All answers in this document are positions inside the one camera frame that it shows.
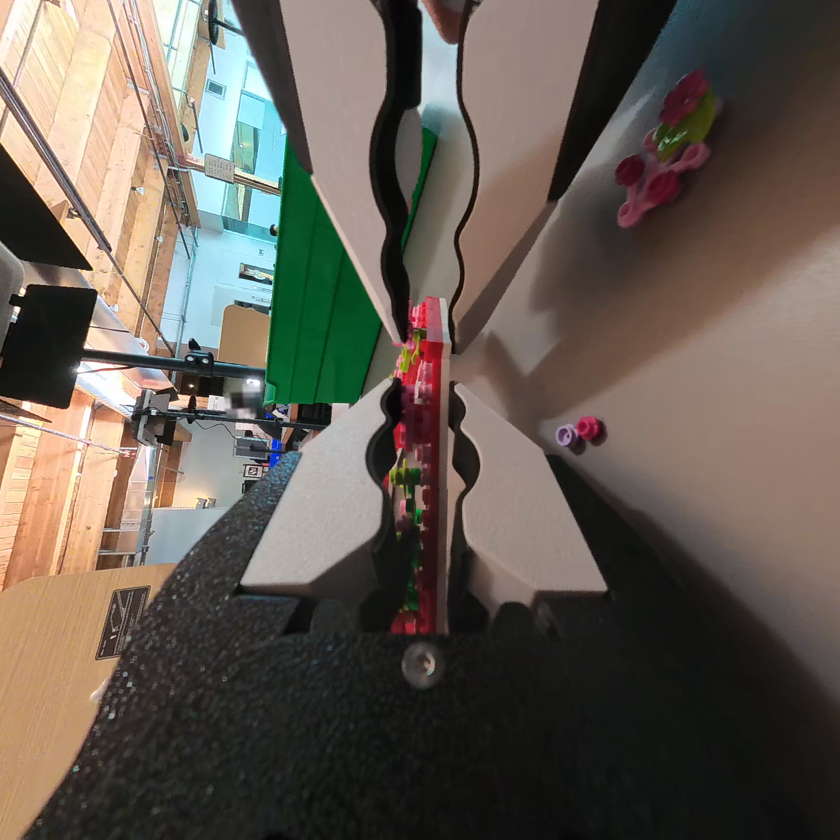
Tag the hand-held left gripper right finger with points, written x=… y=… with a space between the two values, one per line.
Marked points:
x=525 y=518

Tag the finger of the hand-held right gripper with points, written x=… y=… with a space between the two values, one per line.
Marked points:
x=525 y=98
x=334 y=98

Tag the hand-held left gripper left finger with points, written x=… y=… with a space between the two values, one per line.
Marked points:
x=315 y=512

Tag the red lego heart wreath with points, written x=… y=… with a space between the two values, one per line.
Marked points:
x=433 y=328

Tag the lavender round lego stud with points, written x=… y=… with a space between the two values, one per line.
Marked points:
x=566 y=436

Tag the pink lego flower sprig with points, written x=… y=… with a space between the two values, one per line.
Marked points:
x=663 y=177

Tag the magenta round lego stud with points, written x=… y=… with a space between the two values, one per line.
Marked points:
x=589 y=428

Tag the green plastic bin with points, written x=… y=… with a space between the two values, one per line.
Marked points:
x=315 y=295

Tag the black metal pole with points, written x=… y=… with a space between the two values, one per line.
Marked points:
x=131 y=359

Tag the wooden table with black label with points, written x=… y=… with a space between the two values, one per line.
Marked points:
x=46 y=656

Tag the black square panel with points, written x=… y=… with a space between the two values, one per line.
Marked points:
x=46 y=348

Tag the black shelf board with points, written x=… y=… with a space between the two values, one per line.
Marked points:
x=33 y=216

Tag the grey desk slab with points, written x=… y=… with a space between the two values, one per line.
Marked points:
x=6 y=275

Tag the grey camera on stand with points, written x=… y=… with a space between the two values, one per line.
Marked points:
x=152 y=423

